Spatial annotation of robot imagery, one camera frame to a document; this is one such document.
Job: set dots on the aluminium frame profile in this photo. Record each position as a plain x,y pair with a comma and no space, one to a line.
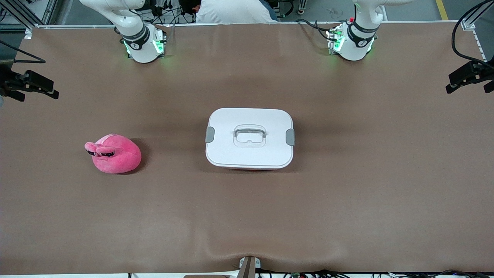
50,11
472,17

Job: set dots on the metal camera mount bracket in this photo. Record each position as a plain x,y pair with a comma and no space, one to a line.
249,268

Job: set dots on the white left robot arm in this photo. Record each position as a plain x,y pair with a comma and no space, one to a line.
357,46

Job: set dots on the white plastic box lid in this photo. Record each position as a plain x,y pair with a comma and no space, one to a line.
231,154

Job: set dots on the person wearing white shirt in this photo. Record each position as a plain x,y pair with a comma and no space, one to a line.
231,11

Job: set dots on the pink plush toy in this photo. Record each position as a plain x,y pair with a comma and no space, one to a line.
119,154

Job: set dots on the grey lid latch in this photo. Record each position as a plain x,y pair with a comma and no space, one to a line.
209,134
290,137

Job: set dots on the brown table mat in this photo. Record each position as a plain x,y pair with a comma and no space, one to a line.
247,216

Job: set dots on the pink plastic box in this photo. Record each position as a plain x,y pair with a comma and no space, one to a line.
251,169

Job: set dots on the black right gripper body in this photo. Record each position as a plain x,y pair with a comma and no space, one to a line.
8,83

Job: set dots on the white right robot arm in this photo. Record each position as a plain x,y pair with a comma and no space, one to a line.
144,50

